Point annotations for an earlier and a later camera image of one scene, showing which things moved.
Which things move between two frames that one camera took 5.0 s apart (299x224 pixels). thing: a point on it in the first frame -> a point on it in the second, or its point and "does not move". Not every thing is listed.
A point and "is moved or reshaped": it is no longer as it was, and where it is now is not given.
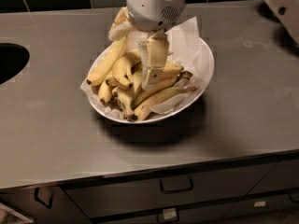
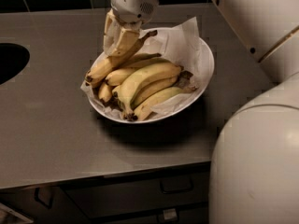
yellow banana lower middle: x=144 y=93 does not move
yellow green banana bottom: x=141 y=111 does not move
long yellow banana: x=106 y=63 is moved or reshaped
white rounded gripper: x=152 y=8 -> x=131 y=4
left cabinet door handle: x=41 y=201 does not move
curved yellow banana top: x=121 y=68 is moved or reshaped
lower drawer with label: x=208 y=215 does not move
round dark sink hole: x=13 y=59 does not move
